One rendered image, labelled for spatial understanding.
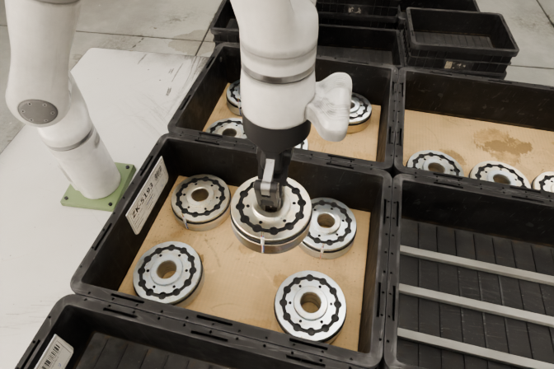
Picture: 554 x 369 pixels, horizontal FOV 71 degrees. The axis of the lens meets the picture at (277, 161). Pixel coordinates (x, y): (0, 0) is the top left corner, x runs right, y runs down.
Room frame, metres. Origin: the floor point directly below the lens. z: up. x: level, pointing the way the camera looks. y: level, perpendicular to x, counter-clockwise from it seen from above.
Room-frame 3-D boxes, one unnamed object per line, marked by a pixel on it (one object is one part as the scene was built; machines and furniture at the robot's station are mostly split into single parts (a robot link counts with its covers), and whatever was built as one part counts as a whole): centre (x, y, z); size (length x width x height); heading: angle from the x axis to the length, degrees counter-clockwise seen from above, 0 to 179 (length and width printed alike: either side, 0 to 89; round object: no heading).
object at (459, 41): (1.45, -0.74, 0.37); 0.40 x 0.30 x 0.45; 82
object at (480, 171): (0.43, -0.40, 0.86); 0.10 x 0.10 x 0.01
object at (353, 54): (1.50, -0.34, 0.31); 0.40 x 0.30 x 0.34; 82
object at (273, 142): (0.31, 0.00, 1.10); 0.08 x 0.08 x 0.09
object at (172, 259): (0.26, 0.17, 0.86); 0.05 x 0.05 x 0.01
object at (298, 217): (0.28, 0.01, 1.01); 0.10 x 0.10 x 0.01
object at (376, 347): (0.30, 0.04, 0.92); 0.40 x 0.30 x 0.02; 76
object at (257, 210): (0.28, 0.01, 1.01); 0.05 x 0.05 x 0.01
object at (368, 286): (0.30, 0.04, 0.87); 0.40 x 0.30 x 0.11; 76
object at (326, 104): (0.31, -0.02, 1.17); 0.11 x 0.09 x 0.06; 79
